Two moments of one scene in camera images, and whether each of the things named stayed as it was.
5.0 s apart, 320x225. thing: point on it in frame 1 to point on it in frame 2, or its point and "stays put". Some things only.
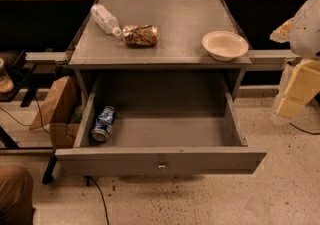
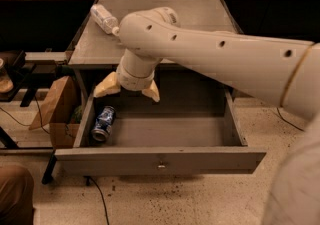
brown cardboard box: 61,111 stays put
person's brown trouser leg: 16,196 stays put
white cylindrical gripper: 306,34 to 134,83
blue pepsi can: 103,124 stays put
